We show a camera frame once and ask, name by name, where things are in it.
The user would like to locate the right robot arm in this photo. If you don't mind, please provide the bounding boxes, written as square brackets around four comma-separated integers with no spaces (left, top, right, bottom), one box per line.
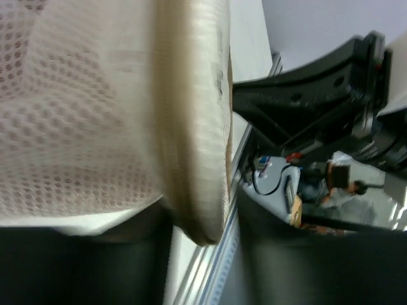
[233,31,406,175]

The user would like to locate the cream mesh laundry bag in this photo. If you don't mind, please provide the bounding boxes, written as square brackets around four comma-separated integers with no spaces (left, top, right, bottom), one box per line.
[1,1,232,245]

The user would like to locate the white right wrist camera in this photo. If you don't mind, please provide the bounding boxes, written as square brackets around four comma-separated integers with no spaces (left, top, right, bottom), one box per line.
[378,32,407,116]

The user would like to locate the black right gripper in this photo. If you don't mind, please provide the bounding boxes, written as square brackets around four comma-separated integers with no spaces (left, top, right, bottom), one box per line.
[233,30,392,159]

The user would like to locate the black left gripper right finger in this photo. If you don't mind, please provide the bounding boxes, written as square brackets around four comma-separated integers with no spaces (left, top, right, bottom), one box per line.
[220,189,406,304]

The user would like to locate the aluminium front rail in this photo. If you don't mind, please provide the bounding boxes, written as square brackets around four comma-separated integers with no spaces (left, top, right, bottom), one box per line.
[164,114,251,304]

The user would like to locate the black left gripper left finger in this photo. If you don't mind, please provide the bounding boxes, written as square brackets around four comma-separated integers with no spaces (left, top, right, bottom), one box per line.
[1,203,173,304]

